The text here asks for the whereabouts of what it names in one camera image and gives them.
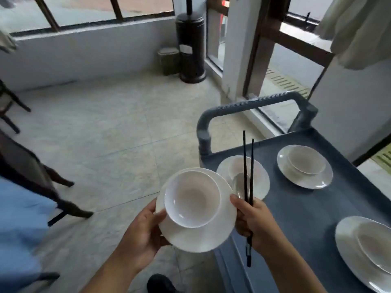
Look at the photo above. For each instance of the dark framed window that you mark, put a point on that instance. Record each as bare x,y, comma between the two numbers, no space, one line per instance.
116,9
265,51
366,154

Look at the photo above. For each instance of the grey waste bin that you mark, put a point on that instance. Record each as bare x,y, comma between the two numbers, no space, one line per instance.
168,62

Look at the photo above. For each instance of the black patio heater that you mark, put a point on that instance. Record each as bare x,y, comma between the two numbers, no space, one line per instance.
191,36

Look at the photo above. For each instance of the white ceramic bowl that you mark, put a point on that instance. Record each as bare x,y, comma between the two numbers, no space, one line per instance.
378,247
192,201
235,166
307,160

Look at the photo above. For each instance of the round table with blue cloth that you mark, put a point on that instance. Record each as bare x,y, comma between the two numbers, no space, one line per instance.
21,228

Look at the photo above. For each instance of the white ceramic spoon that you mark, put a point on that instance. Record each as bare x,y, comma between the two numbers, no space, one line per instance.
238,184

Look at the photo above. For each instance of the grey blue service cart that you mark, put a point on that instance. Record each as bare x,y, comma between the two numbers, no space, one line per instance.
305,216

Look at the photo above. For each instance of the person's right hand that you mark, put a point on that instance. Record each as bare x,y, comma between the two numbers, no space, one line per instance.
262,225

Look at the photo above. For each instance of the glass door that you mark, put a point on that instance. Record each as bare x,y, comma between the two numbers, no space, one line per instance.
213,33

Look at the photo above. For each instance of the dark wooden chair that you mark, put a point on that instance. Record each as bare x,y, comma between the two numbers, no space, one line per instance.
27,107
27,167

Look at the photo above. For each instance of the person's black shoe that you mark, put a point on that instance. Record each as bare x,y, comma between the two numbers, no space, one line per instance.
162,285

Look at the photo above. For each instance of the white ceramic plate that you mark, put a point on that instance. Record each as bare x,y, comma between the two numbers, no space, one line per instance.
348,241
207,238
262,183
305,181

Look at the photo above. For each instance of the person's left hand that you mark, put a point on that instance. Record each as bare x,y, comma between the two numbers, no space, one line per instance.
140,238

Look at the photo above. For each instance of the white curtain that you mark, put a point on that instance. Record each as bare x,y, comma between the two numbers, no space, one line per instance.
360,30
6,41

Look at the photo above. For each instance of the person's right forearm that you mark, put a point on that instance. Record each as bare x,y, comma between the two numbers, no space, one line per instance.
290,271

